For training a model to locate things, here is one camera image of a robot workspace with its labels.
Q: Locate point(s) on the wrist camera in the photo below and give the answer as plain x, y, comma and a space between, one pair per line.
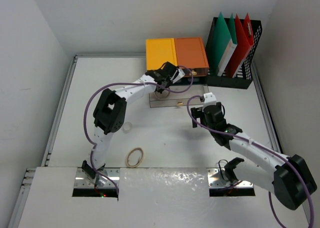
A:
178, 75
208, 99

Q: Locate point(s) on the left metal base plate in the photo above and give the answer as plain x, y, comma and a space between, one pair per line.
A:
82, 181

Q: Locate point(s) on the dark bottom drawer box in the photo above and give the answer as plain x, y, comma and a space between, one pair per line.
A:
198, 80

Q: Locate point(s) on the yellow drawer box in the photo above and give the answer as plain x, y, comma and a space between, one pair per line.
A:
160, 51

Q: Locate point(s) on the orange drawer box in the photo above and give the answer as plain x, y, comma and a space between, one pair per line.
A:
190, 53

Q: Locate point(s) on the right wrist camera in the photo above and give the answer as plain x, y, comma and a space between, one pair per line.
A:
208, 99

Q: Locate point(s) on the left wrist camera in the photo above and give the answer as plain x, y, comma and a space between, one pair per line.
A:
178, 75

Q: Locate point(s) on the large clear tape roll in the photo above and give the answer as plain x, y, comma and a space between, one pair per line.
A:
162, 96

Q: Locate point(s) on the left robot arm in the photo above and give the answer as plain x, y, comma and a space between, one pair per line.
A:
110, 110

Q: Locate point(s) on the green clip file folder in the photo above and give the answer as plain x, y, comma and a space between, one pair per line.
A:
221, 44

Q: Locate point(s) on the metal base plate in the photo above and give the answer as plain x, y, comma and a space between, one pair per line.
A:
82, 181
217, 180

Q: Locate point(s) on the beige masking tape roll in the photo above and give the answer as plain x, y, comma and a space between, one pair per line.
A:
135, 157

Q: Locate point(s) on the red clip file folder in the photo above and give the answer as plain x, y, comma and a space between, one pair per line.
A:
245, 41

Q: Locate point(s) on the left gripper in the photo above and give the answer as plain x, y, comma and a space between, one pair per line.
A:
169, 83

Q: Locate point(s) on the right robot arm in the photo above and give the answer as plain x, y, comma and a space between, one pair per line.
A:
287, 177

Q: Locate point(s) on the transparent dark bottom drawer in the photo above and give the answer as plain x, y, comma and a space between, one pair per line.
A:
177, 99

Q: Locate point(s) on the small clear tape roll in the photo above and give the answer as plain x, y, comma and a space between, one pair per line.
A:
127, 127

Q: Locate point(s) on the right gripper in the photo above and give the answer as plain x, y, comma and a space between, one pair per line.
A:
197, 113

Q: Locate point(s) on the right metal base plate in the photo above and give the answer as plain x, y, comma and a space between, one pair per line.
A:
217, 180

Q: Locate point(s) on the white front cover board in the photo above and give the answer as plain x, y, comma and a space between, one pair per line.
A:
150, 198

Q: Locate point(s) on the black mesh file organizer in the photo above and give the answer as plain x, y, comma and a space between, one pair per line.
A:
244, 76

